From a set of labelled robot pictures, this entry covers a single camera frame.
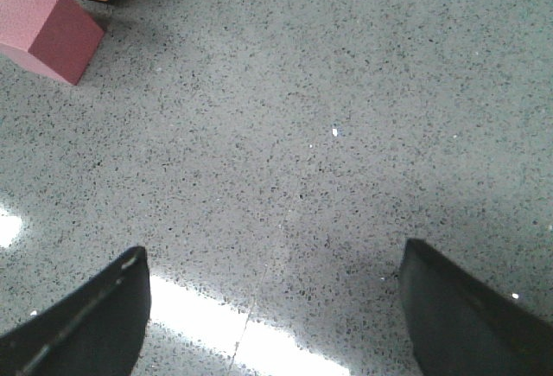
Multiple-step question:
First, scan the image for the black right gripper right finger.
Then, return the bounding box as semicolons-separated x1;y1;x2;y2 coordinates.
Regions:
399;239;552;375

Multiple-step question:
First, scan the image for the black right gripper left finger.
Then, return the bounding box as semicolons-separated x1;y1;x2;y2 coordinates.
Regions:
1;246;150;375

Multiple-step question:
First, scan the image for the pink foam cube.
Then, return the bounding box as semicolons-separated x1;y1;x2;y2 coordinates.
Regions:
1;0;105;86

